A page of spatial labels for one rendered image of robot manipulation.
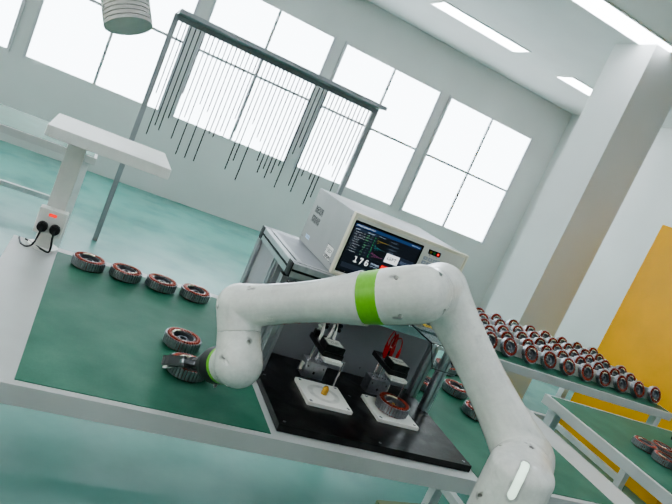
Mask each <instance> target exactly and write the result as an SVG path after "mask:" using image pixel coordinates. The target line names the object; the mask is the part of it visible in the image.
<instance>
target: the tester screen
mask: <svg viewBox="0 0 672 504"><path fill-rule="evenodd" d="M421 248H422V247H419V246H417V245H414V244H411V243H409V242H406V241H404V240H401V239H398V238H396V237H393V236H391V235H388V234H385V233H383V232H380V231H378V230H375V229H372V228H370V227H367V226H365V225H362V224H359V223H357V224H356V226H355V228H354V230H353V233H352V235H351V237H350V240H349V242H348V244H347V246H346V249H345V251H344V253H343V256H342V258H341V260H340V262H339V265H338V267H337V268H339V269H342V270H345V271H348V272H350V273H352V272H356V271H354V270H351V269H348V268H345V267H342V266H340V264H341V262H342V261H343V262H346V263H349V264H352V265H355V266H358V267H360V268H363V269H366V270H375V269H380V267H381V265H383V266H386V267H388V268H389V267H397V266H394V265H391V264H388V263H386V262H383V261H384V259H385V256H386V254H387V253H388V254H391V255H394V256H397V257H399V258H402V259H405V260H407V261H410V262H413V265H414V263H415V261H416V259H417V257H418V254H419V252H420V250H421ZM354 255H356V256H359V257H362V258H364V259H367V260H370V263H369V266H368V268H367V267H364V266H361V265H359V264H356V263H353V262H351V261H352V259H353V257H354Z"/></svg>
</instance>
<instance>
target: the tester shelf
mask: <svg viewBox="0 0 672 504"><path fill-rule="evenodd" d="M259 238H260V239H261V240H262V242H263V243H264V244H265V246H266V247H267V248H268V250H269V251H270V253H271V254H272V255H273V257H274V258H275V260H276V261H277V262H278V264H279V265H280V266H281V268H282V269H283V271H284V272H285V274H286V275H287V276H288V277H291V278H294V279H297V280H300V281H310V280H317V279H323V278H329V277H334V276H337V275H334V274H331V273H330V272H329V270H328V269H327V268H326V267H325V266H324V265H323V264H322V263H321V262H320V260H319V259H318V258H317V257H316V256H315V255H314V254H313V253H312V252H311V251H310V250H309V249H308V248H307V247H306V245H305V244H304V243H303V242H302V241H301V240H300V239H299V238H298V237H295V236H293V235H290V234H287V233H284V232H281V231H279V230H276V229H273V228H270V227H267V226H265V225H263V226H262V229H261V231H260V234H259Z"/></svg>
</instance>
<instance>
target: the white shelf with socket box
mask: <svg viewBox="0 0 672 504"><path fill-rule="evenodd" d="M44 135H46V136H48V137H51V138H54V139H57V140H59V141H62V142H65V143H68V146H67V149H66V152H65V155H64V157H63V160H62V163H61V166H60V169H59V172H58V175H57V177H56V180H55V183H54V186H53V189H52V192H51V195H50V197H49V200H48V203H47V205H45V204H42V205H41V207H40V210H39V212H38V215H37V218H36V221H35V224H34V227H33V231H35V232H37V234H36V237H35V239H29V240H28V239H27V238H25V240H27V241H28V242H27V244H28V245H24V244H23V243H22V242H21V239H20V236H18V239H19V243H20V244H21V245H22V246H24V247H32V248H34V249H36V250H39V251H42V252H45V253H56V252H57V251H58V248H57V246H55V245H54V241H55V238H58V239H60V238H61V235H62V232H63V230H64V227H65V224H66V221H67V218H68V216H69V212H66V211H65V210H66V207H67V204H68V202H69V199H70V196H71V193H72V190H73V188H74V185H75V182H76V179H77V176H78V174H79V171H80V168H81V165H82V162H83V160H84V157H85V154H86V151H90V152H92V153H95V154H98V155H101V156H103V157H106V158H109V159H111V160H114V161H117V162H120V163H122V164H125V165H128V166H131V167H133V168H136V169H139V170H142V171H144V172H147V173H150V174H153V175H155V176H158V177H161V178H164V179H166V180H168V178H169V176H170V173H171V168H170V165H169V162H168V160H167V157H166V155H165V153H163V152H160V151H158V150H155V149H152V148H150V147H147V146H145V145H142V144H139V143H137V142H134V141H132V140H129V139H126V138H124V137H121V136H118V135H116V134H113V133H111V132H108V131H105V130H103V129H100V128H97V127H95V126H92V125H90V124H87V123H84V122H82V121H79V120H77V119H74V118H71V117H69V116H66V115H63V114H61V113H59V114H58V115H57V116H56V117H55V118H54V119H53V120H52V121H51V122H50V123H49V124H48V125H47V128H46V131H45V133H44Z"/></svg>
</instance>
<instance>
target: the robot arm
mask: <svg viewBox="0 0 672 504"><path fill-rule="evenodd" d="M216 317H217V341H216V346H214V347H210V348H208V349H207V350H205V351H204V352H203V353H202V354H201V355H200V356H199V357H190V358H188V357H187V356H185V355H184V356H173V354H169V355H163V358H162V362H161V365H163V367H162V368H164V369H166V368H173V367H179V368H187V370H190V371H195V372H197V373H198V375H199V376H200V377H201V378H202V379H204V380H205V381H206V382H208V383H210V384H213V386H214V387H213V388H216V387H217V385H218V384H225V385H226V386H228V387H231V388H236V389H241V388H246V387H248V386H250V385H252V384H253V383H254V382H256V381H257V379H258V378H259V377H260V375H261V373H262V370H263V354H262V341H261V328H262V327H263V326H268V325H271V326H274V325H285V324H300V323H329V324H346V325H358V326H368V325H415V324H427V323H429V324H430V326H431V327H432V329H433V330H434V332H435V334H436V335H437V337H438V339H439V341H440V342H441V344H442V346H443V348H444V349H445V351H446V353H447V355H448V357H449V359H450V360H451V362H452V364H453V366H454V368H455V370H456V372H457V374H458V376H459V378H460V380H461V382H462V384H463V386H464V389H465V391H466V393H467V395H468V397H469V400H470V402H471V404H472V406H473V409H474V411H475V414H476V416H477V419H478V421H479V424H480V426H481V429H482V431H483V434H484V437H485V439H486V442H487V445H488V448H489V451H490V455H489V457H488V459H487V461H486V463H485V465H484V467H483V469H482V471H481V474H480V476H479V478H478V480H477V482H476V484H475V486H474V488H473V490H472V492H471V495H470V497H469V499H468V501H467V503H466V504H547V503H548V501H549V499H550V497H551V495H552V493H553V491H554V488H555V477H554V470H555V454H554V451H553V448H552V446H551V444H550V443H549V441H548V440H547V438H546V437H545V436H544V434H543V433H542V431H541V430H540V428H539V427H538V425H537V424H536V422H535V421H534V419H533V418H532V416H531V415H530V413H529V411H528V410H527V408H526V407H525V405H524V403H523V402H522V400H521V398H520V397H519V395H518V393H517V391H516V390H515V388H514V386H513V384H512V383H511V381H510V379H509V377H508V375H507V373H506V372H505V370H504V368H503V366H502V364H501V362H500V360H499V358H498V356H497V354H496V352H495V350H494V348H493V346H492V344H491V341H490V339H489V337H488V335H487V333H486V330H485V328H484V326H483V323H482V321H481V319H480V316H479V314H478V311H477V309H476V306H475V303H474V301H473V298H472V295H471V293H470V290H469V287H468V284H467V281H466V279H465V277H464V275H463V274H462V272H461V271H460V270H459V269H458V268H456V267H455V266H453V265H451V264H448V263H443V262H437V263H432V264H429V265H424V264H415V265H405V266H397V267H389V268H382V269H375V270H369V271H364V270H360V271H356V272H352V273H348V274H343V275H339V276H334V277H329V278H323V279H317V280H310V281H301V282H291V283H275V284H250V283H235V284H231V285H229V286H227V287H226V288H224V289H223V290H222V291H221V293H220V294H219V296H218V298H217V301H216ZM193 368H195V369H193Z"/></svg>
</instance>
